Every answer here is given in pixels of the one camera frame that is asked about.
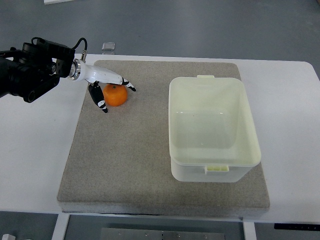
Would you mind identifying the small clear floor plate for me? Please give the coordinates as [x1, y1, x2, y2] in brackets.
[101, 42, 116, 51]

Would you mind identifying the white table leg right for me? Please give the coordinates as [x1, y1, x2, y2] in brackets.
[242, 221, 257, 240]

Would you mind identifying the beige foam mat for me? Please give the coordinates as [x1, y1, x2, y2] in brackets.
[57, 60, 270, 217]

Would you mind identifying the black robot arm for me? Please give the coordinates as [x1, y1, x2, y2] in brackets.
[0, 37, 88, 103]

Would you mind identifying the orange fruit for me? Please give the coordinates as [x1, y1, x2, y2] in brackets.
[102, 84, 128, 107]

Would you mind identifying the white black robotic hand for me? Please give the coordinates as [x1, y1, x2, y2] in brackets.
[67, 58, 136, 113]

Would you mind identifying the white table leg left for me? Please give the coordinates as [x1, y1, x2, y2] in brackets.
[51, 213, 70, 240]

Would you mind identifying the cream plastic box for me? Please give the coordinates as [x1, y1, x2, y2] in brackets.
[168, 75, 262, 183]

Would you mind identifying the small white floor object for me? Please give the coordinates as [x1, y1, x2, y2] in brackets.
[1, 233, 16, 240]

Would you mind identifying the white table leg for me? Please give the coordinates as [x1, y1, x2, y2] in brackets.
[242, 221, 257, 240]
[51, 213, 70, 240]

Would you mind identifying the black table control panel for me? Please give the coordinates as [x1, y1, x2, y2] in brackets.
[274, 223, 320, 232]

